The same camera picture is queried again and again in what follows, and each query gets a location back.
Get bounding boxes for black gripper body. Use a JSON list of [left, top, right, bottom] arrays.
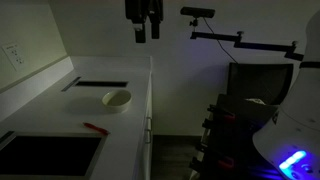
[[124, 0, 164, 25]]

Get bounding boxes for white round bowl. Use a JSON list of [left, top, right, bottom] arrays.
[[101, 88, 133, 114]]

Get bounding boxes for white cabinet counter unit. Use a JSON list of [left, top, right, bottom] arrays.
[[0, 55, 154, 180]]

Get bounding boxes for red pen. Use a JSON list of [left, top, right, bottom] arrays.
[[82, 122, 111, 136]]

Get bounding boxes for black mesh office chair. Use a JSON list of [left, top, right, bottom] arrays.
[[226, 62, 295, 106]]

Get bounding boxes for black cart with red clamps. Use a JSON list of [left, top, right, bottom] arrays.
[[188, 93, 280, 180]]

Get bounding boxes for black stereo camera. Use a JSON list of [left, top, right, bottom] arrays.
[[179, 6, 216, 20]]

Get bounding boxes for black camera cable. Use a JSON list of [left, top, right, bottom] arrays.
[[202, 17, 240, 65]]

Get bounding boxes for black articulated camera mount arm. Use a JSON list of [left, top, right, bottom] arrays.
[[189, 18, 305, 62]]

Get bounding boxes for white wall power outlet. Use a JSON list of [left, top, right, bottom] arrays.
[[1, 41, 28, 72]]

